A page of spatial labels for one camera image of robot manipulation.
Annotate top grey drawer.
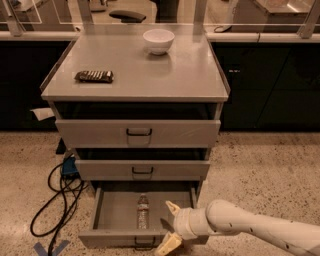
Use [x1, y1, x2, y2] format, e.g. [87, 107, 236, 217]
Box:
[56, 119, 220, 148]

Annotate blue power box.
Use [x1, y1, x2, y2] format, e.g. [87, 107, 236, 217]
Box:
[61, 157, 79, 178]

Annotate white paper sheet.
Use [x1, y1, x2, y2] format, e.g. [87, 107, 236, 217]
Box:
[31, 108, 54, 121]

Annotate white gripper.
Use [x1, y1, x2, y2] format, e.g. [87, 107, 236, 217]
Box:
[154, 201, 209, 256]

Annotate grey drawer cabinet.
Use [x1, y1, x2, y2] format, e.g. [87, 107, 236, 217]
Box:
[39, 23, 231, 201]

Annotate middle grey drawer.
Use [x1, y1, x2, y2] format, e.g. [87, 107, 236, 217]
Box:
[75, 160, 210, 181]

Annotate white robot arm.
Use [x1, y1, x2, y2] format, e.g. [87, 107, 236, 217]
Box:
[155, 199, 320, 256]

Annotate dark striped snack bar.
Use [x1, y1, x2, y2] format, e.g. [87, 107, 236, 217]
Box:
[74, 70, 114, 83]

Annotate black chair armrest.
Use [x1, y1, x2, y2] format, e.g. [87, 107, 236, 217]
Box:
[109, 10, 146, 23]

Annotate bottom grey drawer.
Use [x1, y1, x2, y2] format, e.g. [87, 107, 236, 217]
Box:
[79, 181, 197, 249]

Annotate white ceramic bowl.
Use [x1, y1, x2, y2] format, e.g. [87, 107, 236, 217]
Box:
[143, 29, 175, 55]

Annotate long white counter rail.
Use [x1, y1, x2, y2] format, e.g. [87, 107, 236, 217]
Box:
[0, 31, 320, 44]

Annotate black floor cables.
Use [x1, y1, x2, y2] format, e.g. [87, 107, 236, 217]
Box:
[29, 162, 88, 256]

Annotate grey drawer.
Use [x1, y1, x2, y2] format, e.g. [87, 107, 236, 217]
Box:
[75, 160, 210, 181]
[56, 119, 220, 148]
[79, 181, 197, 249]

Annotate clear plastic water bottle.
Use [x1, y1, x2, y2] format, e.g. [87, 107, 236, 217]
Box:
[137, 194, 149, 229]

